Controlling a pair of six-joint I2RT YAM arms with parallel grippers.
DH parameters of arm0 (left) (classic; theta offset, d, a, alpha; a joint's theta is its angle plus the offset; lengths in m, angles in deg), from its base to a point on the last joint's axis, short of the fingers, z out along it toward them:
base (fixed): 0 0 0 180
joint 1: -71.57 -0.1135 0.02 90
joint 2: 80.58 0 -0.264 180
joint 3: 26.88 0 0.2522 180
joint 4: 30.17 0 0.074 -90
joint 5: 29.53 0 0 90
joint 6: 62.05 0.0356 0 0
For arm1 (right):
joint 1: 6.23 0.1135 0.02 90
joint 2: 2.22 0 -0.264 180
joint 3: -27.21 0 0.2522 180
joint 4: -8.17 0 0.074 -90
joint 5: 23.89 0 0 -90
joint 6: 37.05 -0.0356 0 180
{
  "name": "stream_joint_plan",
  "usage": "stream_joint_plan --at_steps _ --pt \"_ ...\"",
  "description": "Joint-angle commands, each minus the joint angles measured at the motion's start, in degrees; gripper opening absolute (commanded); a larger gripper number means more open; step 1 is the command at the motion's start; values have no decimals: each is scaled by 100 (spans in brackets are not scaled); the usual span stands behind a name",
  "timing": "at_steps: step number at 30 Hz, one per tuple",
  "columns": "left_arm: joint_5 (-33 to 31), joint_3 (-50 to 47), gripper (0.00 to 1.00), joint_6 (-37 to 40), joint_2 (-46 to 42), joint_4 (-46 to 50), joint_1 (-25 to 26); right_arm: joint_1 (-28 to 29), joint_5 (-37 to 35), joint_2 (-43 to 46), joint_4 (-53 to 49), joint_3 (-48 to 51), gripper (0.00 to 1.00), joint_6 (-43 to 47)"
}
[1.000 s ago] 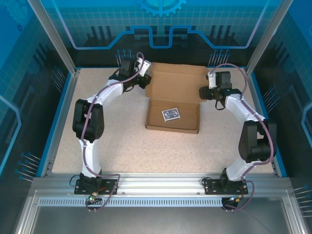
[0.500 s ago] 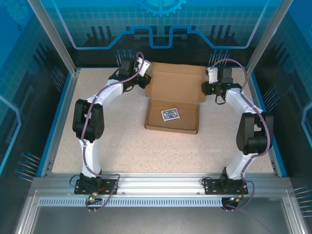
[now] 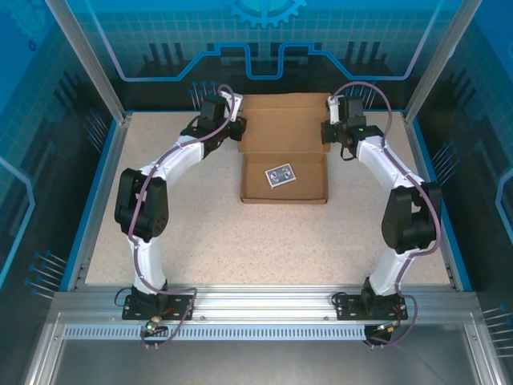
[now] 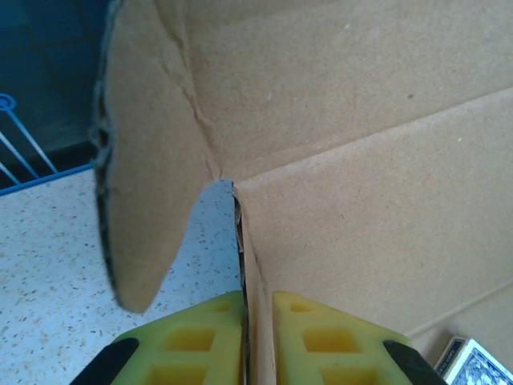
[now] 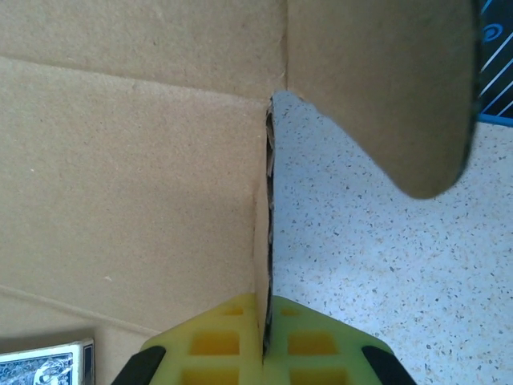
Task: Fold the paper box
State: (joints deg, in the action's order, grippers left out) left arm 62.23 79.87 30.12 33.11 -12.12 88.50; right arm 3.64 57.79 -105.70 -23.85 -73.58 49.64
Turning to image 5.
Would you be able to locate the brown cardboard box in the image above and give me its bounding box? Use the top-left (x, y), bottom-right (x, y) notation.
top-left (0, 0), bottom-right (481, 385)

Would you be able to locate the blue playing card deck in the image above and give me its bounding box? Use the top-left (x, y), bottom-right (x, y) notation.
top-left (0, 338), bottom-right (96, 385)

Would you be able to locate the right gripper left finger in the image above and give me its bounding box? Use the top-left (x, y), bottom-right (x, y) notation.
top-left (115, 292), bottom-right (265, 385)

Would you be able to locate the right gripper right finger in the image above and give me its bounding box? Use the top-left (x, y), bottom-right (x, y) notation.
top-left (263, 295), bottom-right (418, 385)

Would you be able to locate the blue table edge trim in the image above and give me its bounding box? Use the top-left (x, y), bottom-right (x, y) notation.
top-left (478, 112), bottom-right (513, 127)

